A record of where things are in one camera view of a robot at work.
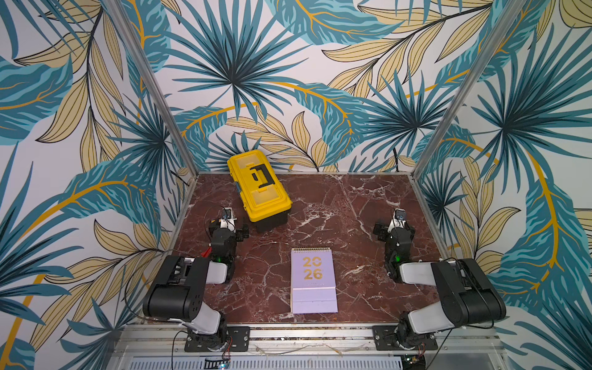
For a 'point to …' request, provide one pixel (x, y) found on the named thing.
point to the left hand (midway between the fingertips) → (231, 219)
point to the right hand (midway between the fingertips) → (395, 220)
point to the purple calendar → (312, 281)
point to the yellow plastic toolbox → (265, 200)
